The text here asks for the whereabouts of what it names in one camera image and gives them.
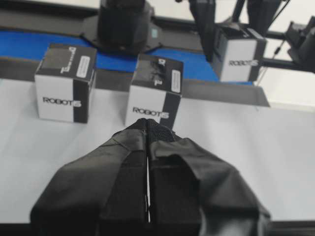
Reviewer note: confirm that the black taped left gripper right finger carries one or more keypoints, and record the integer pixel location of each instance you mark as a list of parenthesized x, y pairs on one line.
[(195, 193)]

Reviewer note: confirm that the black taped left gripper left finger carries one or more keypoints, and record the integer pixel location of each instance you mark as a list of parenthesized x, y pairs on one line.
[(103, 193)]

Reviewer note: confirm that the black Dynamixel cardboard box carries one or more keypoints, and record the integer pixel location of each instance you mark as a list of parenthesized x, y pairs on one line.
[(155, 90)]

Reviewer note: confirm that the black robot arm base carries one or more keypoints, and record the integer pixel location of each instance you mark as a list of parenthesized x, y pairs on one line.
[(124, 26)]

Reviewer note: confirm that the left Robotis cardboard box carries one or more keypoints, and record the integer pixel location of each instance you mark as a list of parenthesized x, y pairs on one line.
[(65, 81)]

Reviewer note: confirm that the robotis cardboard box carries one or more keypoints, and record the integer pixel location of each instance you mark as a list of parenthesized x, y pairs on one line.
[(65, 81), (237, 53)]

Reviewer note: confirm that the far right Robotis cardboard box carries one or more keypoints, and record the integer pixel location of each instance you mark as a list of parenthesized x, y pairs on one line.
[(237, 53)]

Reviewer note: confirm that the blue mat strip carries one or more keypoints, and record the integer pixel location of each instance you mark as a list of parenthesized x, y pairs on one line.
[(32, 45)]

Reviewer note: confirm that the black metal frame rail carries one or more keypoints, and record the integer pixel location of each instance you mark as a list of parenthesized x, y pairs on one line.
[(301, 39)]

